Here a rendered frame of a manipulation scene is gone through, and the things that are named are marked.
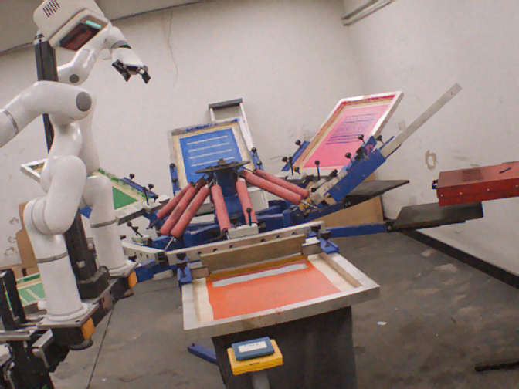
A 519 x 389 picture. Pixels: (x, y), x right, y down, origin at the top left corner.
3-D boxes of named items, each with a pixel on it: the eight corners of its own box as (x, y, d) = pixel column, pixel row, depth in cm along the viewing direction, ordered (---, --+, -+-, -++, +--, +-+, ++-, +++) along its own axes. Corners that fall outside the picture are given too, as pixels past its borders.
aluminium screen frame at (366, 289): (380, 297, 157) (379, 285, 157) (187, 341, 150) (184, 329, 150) (318, 245, 235) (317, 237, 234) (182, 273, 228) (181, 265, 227)
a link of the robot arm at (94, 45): (89, 73, 175) (103, 45, 190) (103, 45, 167) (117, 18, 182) (69, 65, 172) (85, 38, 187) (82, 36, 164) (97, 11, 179)
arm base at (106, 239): (84, 277, 168) (73, 231, 166) (96, 267, 181) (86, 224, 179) (125, 272, 167) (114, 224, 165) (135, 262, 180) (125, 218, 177)
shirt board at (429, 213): (482, 211, 264) (480, 196, 263) (484, 231, 227) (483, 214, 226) (252, 237, 316) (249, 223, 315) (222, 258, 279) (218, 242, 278)
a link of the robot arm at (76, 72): (90, 119, 163) (53, 130, 165) (105, 84, 178) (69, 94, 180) (73, 79, 152) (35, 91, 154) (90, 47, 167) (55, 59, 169)
